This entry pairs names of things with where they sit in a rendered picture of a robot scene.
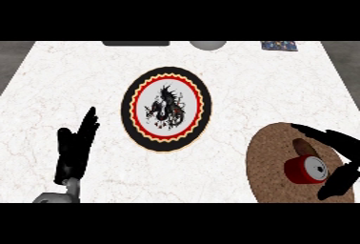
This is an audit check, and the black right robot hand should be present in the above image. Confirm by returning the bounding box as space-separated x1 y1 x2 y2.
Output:
289 123 360 201

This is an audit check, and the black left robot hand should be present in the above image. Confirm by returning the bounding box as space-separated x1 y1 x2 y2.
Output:
53 106 101 186

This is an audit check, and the red can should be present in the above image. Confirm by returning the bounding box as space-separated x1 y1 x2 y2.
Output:
283 154 330 185

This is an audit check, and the round brown woven placemat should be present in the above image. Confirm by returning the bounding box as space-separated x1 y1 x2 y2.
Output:
244 121 355 204

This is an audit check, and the black rimmed dragon plate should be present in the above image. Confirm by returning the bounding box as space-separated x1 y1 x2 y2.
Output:
119 66 213 153

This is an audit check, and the dark grey flat object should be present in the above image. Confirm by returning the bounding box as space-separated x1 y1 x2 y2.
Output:
101 40 171 47

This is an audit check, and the grey round object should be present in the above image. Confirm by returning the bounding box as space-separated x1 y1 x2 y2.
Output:
188 40 227 51

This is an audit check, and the blue patterned object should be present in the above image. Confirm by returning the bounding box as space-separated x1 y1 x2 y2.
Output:
259 40 299 52

